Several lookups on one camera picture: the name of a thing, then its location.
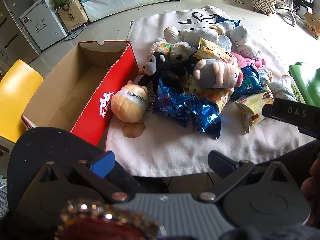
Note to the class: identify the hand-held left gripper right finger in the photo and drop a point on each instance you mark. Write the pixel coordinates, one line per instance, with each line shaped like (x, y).
(220, 161)

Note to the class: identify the large rolled knit glove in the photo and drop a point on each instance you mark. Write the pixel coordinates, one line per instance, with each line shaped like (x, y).
(282, 88)

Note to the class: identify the dark blue snack packet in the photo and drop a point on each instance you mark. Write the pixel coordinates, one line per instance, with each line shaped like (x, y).
(250, 82)
(225, 19)

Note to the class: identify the person's left leg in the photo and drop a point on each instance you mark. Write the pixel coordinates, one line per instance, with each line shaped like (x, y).
(50, 145)

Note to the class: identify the knotted light blue glove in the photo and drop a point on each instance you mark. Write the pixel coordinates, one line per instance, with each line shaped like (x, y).
(265, 76)

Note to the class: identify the red cardboard box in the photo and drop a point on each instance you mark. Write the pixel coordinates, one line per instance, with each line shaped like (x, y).
(75, 92)

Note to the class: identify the green plastic chair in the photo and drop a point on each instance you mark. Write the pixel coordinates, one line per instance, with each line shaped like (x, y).
(306, 82)

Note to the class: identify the printed pale blanket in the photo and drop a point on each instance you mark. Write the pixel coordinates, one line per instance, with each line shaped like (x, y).
(175, 150)

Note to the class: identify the grey pink pig plush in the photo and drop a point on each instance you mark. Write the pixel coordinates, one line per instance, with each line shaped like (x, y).
(212, 75)

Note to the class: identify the pink plush toy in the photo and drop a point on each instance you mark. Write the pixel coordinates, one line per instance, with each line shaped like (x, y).
(250, 61)

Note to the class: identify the grey metal cabinet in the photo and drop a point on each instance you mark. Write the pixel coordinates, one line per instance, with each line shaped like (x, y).
(12, 30)

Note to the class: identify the black monkey plush toy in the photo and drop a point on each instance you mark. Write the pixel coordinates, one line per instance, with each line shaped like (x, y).
(165, 67)

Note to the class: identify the rolled grey knit glove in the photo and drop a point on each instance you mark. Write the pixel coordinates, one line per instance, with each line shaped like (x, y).
(225, 42)

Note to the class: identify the white yellow green plush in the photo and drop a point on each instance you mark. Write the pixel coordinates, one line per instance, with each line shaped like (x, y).
(160, 46)

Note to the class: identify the long cabinet with cloth cover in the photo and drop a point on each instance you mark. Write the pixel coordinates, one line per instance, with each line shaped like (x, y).
(130, 0)

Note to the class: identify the yellow plastic chair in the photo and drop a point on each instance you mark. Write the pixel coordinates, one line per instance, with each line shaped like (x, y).
(17, 97)

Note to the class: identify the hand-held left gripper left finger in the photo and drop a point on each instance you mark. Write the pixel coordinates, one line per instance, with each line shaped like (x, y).
(102, 164)

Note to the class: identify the patterned stool with red top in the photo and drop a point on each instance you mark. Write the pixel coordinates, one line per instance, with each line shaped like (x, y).
(263, 2)

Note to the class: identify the orange hamster plush toy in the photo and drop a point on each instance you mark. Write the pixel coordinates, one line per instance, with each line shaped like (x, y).
(127, 105)

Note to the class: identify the white chest freezer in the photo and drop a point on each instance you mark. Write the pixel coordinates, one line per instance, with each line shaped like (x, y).
(42, 25)

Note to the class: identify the brown paper bag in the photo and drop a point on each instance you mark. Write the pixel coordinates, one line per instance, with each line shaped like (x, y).
(72, 15)

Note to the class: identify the yellow pastry snack packet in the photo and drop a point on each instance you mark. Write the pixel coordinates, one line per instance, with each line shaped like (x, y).
(212, 51)
(250, 110)
(217, 97)

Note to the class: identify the white fluffy koala plush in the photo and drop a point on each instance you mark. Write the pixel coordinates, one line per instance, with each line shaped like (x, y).
(178, 51)

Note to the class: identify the blue foil snack packet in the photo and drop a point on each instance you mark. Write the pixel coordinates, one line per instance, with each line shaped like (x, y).
(170, 105)
(205, 117)

